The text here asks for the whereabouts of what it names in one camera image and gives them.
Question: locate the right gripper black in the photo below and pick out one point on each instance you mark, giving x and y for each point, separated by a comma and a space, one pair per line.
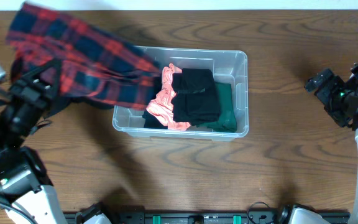
326, 94

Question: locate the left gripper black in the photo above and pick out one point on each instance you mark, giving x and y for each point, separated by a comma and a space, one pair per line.
35, 86

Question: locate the red plaid flannel shirt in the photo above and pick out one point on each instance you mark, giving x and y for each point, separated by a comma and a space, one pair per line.
96, 65

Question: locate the dark green garment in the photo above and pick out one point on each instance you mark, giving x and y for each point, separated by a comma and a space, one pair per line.
226, 122

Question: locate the dark navy garment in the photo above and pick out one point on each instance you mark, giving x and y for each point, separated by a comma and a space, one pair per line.
152, 122

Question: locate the coral pink garment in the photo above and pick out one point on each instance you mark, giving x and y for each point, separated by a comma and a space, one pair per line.
161, 107

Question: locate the clear plastic storage bin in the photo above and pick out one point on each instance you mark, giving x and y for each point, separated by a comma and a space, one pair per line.
227, 66

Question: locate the black garment with tape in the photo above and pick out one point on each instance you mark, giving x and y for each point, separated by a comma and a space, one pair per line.
196, 100

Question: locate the black hoodie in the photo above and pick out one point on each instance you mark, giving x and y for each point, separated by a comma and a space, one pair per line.
61, 103

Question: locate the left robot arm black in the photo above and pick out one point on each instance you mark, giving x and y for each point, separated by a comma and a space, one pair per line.
26, 192

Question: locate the black mounting rail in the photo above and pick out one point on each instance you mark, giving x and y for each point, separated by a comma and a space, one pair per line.
266, 217

